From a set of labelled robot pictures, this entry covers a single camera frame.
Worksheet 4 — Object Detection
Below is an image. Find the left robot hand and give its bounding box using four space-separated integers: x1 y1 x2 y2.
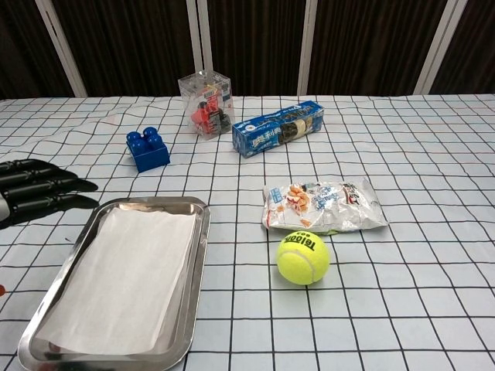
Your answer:
0 157 100 298

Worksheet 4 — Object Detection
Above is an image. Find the translucent white paper sheet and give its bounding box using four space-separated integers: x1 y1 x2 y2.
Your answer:
34 204 199 356

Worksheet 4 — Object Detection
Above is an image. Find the stainless steel tray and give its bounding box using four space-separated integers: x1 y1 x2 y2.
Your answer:
17 196 212 371

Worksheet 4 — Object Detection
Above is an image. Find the blue building block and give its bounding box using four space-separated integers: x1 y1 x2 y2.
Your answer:
125 125 172 174

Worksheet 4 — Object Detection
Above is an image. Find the clear plastic toy box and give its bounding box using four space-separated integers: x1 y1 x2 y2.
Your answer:
177 69 236 141

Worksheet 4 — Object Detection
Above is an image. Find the blue cookie box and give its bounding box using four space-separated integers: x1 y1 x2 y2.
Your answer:
231 100 326 160

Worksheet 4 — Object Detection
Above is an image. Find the yellow tennis ball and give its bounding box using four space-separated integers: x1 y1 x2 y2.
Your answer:
275 229 331 287

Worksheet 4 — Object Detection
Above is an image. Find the white snack bag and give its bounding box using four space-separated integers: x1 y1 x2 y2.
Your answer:
260 176 389 237

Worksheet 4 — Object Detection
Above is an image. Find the white checkered tablecloth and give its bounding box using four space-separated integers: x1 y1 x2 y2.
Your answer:
0 92 495 371

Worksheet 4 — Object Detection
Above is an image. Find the white partition frame post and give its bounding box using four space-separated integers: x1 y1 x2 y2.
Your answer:
35 0 88 98
412 0 469 96
186 0 216 84
297 0 323 96

